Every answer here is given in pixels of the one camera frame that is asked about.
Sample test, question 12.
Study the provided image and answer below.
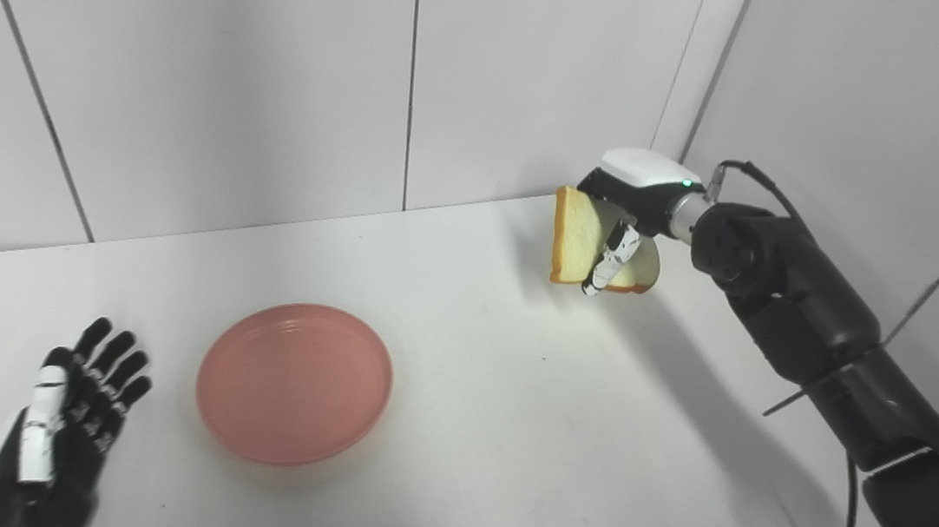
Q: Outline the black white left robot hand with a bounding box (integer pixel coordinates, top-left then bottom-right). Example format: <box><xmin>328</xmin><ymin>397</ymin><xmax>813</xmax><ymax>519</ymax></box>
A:
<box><xmin>0</xmin><ymin>306</ymin><xmax>160</xmax><ymax>527</ymax></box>

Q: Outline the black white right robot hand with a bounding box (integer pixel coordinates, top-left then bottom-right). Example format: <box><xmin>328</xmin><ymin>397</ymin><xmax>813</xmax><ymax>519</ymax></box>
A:
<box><xmin>567</xmin><ymin>142</ymin><xmax>708</xmax><ymax>308</ymax></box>

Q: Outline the slice of white bread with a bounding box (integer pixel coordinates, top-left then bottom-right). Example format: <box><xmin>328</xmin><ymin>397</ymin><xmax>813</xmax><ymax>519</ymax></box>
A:
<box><xmin>546</xmin><ymin>185</ymin><xmax>668</xmax><ymax>297</ymax></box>

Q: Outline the pink round plate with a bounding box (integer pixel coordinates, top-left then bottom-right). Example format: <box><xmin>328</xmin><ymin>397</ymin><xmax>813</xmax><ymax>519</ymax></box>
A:
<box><xmin>188</xmin><ymin>293</ymin><xmax>401</xmax><ymax>477</ymax></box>

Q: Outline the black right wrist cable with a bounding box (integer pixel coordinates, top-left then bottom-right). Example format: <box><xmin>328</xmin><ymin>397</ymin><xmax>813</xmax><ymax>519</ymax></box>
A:
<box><xmin>672</xmin><ymin>157</ymin><xmax>895</xmax><ymax>527</ymax></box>

